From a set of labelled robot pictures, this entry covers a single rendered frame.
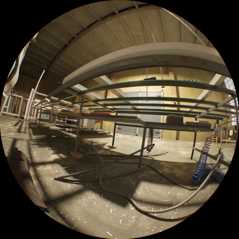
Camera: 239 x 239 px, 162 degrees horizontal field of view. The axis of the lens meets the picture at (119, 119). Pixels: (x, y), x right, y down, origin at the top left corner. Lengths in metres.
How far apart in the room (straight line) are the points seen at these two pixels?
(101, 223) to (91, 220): 0.05
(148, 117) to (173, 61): 6.58
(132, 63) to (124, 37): 8.57
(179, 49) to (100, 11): 8.07
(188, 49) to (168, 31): 8.38
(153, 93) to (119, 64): 7.08
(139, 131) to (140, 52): 6.68
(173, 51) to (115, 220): 0.88
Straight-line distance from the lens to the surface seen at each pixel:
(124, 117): 0.76
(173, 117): 1.15
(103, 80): 0.78
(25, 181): 0.47
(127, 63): 0.49
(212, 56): 0.59
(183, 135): 7.17
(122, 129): 7.46
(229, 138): 5.20
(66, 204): 0.59
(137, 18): 8.20
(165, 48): 0.49
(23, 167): 0.57
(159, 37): 9.05
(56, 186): 0.71
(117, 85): 0.76
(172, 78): 8.02
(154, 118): 6.87
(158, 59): 0.46
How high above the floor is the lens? 0.47
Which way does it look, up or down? 6 degrees up
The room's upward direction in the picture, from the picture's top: 7 degrees clockwise
